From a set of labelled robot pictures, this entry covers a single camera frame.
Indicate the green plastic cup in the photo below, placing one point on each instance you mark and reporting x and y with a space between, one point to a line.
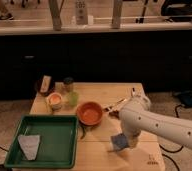
72 98

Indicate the small cup with orange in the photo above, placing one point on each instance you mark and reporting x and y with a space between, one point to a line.
54 101

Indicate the orange bowl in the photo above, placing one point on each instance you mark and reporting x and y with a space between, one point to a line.
89 113

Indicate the green plastic tray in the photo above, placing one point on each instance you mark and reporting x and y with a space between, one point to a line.
57 147

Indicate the dark lidded spice jar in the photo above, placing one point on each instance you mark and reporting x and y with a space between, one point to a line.
68 84

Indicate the bunch of dark grapes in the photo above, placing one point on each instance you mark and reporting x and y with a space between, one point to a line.
114 113

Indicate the dark base box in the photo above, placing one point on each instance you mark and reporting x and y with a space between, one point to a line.
185 98

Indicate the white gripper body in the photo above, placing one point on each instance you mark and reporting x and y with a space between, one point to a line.
133 140

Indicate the metal fork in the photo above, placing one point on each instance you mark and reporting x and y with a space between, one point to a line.
110 107

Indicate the dark plate with block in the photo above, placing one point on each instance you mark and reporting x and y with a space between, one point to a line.
44 85

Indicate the grey folded cloth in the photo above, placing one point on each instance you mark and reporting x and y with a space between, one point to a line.
29 145

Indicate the dark green pepper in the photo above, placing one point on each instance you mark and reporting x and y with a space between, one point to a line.
83 128

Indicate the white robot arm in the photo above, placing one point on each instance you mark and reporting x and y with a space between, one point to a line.
135 116

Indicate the blue sponge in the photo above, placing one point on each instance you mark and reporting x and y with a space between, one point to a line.
119 142

